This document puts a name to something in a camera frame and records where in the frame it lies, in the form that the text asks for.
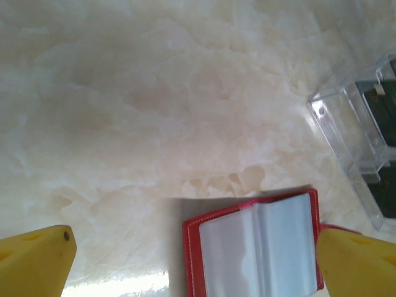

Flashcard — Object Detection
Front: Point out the clear acrylic card stand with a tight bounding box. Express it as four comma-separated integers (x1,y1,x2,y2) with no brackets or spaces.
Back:
306,52,396,231

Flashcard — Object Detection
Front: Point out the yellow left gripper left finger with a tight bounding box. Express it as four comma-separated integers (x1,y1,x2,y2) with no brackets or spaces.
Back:
0,225,77,297

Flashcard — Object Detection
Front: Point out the red leather card holder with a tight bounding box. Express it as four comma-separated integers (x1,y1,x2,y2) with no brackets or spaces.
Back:
181,187,361,297

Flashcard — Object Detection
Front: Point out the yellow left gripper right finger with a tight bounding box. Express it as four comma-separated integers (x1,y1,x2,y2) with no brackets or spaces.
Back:
314,229,396,297

